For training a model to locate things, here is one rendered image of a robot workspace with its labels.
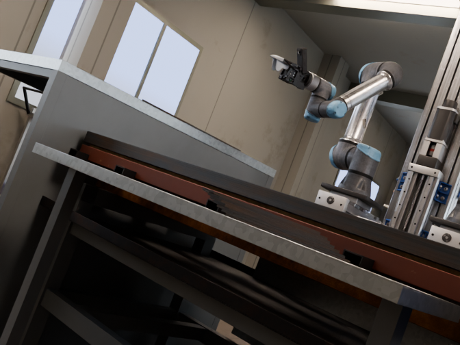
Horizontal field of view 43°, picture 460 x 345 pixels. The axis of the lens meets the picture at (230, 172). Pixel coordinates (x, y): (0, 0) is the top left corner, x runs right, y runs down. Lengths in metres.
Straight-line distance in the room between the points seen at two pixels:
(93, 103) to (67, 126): 0.13
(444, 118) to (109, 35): 2.94
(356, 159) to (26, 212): 1.40
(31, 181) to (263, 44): 4.98
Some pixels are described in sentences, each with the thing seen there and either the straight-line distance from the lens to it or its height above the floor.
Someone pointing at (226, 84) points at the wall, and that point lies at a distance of 6.44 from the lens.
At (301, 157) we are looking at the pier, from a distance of 7.64.
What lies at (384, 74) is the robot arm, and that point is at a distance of 2.75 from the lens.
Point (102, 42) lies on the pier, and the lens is 4.83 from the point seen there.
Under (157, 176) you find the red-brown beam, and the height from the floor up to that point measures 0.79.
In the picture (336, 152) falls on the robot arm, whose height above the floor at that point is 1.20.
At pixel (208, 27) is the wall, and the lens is 6.09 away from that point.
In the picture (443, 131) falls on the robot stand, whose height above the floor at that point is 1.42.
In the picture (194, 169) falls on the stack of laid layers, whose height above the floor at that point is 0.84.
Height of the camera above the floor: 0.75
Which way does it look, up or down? 4 degrees up
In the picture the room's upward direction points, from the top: 21 degrees clockwise
